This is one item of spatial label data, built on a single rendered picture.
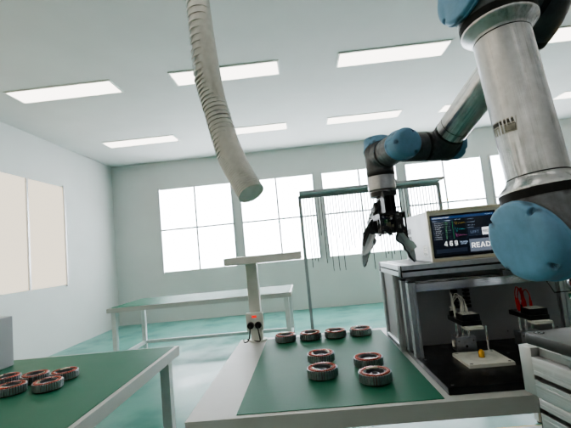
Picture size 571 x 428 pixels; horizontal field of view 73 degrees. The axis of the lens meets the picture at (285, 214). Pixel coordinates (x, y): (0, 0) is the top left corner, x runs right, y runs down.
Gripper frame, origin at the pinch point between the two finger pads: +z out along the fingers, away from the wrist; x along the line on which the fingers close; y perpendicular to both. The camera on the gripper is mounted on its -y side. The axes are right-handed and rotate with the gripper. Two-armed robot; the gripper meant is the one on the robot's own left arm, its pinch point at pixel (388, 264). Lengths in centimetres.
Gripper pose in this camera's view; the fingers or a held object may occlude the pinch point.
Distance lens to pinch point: 110.6
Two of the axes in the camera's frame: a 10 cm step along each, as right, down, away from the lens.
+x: 9.9, -0.9, 1.0
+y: 0.9, -1.0, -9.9
